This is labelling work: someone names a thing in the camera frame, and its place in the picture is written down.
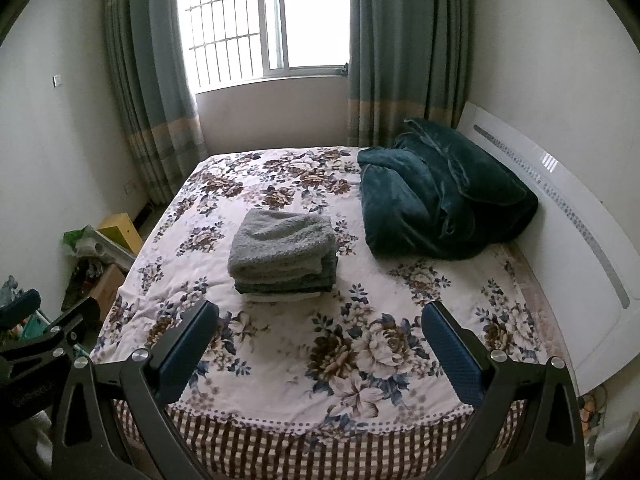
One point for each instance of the grey-green curtain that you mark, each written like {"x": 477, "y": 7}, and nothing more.
{"x": 400, "y": 60}
{"x": 150, "y": 110}

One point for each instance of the brown cardboard box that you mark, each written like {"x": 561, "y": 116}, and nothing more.
{"x": 107, "y": 285}

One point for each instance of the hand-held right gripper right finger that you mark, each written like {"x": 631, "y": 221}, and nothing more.
{"x": 452, "y": 355}

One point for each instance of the yellow box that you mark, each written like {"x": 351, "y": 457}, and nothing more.
{"x": 122, "y": 230}

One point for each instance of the teal plush blanket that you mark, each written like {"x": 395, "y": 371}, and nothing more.
{"x": 425, "y": 195}

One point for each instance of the green plastic bag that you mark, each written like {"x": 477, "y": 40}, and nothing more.
{"x": 75, "y": 237}

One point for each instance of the grey fleece pants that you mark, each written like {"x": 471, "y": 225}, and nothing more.
{"x": 280, "y": 245}

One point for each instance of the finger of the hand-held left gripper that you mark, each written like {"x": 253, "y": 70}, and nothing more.
{"x": 20, "y": 307}
{"x": 70, "y": 322}

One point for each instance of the white headboard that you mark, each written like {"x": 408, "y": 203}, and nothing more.
{"x": 575, "y": 240}

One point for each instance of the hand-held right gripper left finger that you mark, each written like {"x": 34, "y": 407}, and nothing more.
{"x": 187, "y": 355}

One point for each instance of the floral bed sheet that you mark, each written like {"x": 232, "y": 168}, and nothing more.
{"x": 300, "y": 330}

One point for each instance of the barred window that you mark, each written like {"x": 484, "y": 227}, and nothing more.
{"x": 272, "y": 20}

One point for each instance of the brown checked bed skirt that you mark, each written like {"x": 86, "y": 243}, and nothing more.
{"x": 280, "y": 452}

